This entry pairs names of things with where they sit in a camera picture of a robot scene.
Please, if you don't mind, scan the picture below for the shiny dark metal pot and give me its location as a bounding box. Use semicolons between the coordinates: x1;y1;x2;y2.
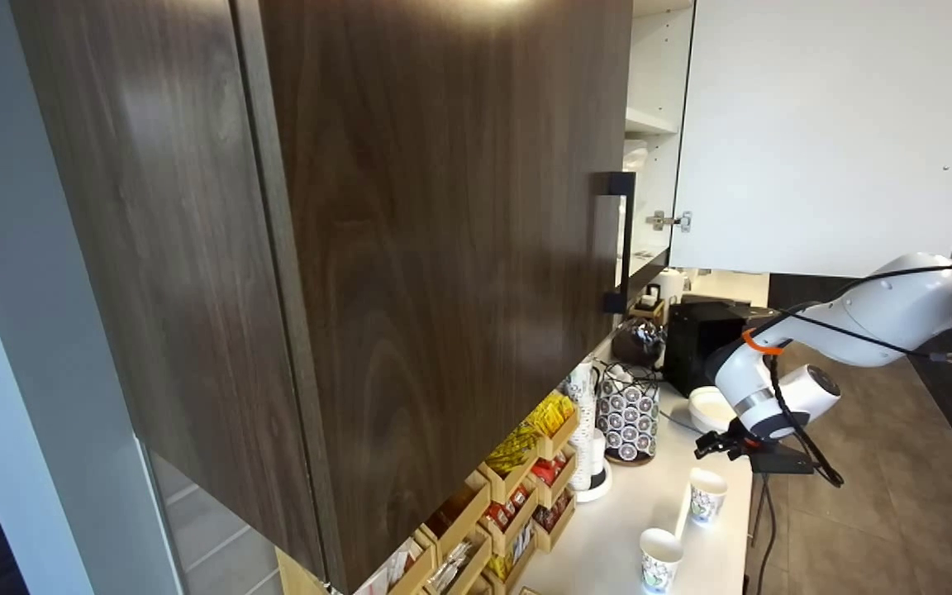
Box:
608;315;668;374

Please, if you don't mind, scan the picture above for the metal cupboard hinge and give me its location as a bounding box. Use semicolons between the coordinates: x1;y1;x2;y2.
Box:
645;206;696;238

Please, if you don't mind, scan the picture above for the tall paper cup stack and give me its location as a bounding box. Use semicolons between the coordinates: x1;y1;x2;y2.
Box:
559;362;587;436
572;369;606;440

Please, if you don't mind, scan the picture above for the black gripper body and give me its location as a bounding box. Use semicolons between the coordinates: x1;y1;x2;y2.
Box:
716;420;772;462

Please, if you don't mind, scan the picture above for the white cup lid stack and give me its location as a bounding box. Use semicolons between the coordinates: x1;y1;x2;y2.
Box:
569;428;610;490

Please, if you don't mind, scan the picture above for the black power cable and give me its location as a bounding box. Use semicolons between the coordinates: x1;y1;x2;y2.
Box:
753;473;781;595

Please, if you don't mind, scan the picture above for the dark wood wall cupboard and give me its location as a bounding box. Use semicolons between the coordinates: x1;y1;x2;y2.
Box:
7;0;702;595

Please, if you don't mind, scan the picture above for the wooden tea packet rack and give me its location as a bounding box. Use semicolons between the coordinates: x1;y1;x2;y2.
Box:
350;387;584;595

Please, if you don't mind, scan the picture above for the black cupboard door handle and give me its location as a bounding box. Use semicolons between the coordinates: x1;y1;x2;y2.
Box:
587;170;642;317

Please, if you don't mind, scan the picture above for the black coffee machine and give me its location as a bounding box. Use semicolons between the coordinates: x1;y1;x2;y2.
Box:
660;292;772;395

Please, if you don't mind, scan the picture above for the patterned paper cup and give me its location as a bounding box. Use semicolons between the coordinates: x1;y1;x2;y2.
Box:
685;467;729;530
635;526;686;595

